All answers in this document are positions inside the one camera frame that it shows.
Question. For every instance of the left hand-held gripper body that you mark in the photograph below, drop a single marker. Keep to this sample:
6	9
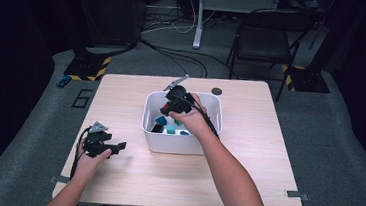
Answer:
95	142

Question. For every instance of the light teal block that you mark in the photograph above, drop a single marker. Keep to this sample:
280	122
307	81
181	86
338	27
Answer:
171	129

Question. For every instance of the black yellow striped base plate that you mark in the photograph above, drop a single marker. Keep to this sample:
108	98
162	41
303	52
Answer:
87	66
306	80

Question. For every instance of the teal square block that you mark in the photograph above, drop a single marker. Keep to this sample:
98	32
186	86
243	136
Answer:
178	122

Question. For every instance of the red block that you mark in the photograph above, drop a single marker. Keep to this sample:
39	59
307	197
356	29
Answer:
165	106

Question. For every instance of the black folding chair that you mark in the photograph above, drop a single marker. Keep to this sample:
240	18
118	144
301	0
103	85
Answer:
263	39

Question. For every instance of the black round table grommet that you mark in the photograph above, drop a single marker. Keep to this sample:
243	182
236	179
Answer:
216	91

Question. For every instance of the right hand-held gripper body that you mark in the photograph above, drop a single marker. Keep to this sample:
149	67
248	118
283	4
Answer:
179	97

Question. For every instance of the small blue floor object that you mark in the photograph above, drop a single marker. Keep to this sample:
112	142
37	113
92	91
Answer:
63	80

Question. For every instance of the white plastic bin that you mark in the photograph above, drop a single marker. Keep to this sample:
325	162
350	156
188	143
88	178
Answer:
174	144

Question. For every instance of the black equipment stand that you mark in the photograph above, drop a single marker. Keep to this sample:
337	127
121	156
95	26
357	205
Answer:
111	16

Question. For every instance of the grey metal table bracket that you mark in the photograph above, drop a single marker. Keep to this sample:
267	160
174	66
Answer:
59	179
296	194

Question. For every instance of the person's left hand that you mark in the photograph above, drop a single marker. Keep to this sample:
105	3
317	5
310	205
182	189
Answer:
88	168

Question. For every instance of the black block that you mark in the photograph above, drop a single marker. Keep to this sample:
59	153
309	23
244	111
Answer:
157	128

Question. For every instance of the dark blue block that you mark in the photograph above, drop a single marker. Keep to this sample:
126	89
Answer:
184	133

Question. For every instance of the white metal desk frame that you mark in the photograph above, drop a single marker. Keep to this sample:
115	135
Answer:
199	17

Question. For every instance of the person's right hand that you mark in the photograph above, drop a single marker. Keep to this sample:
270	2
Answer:
194	122

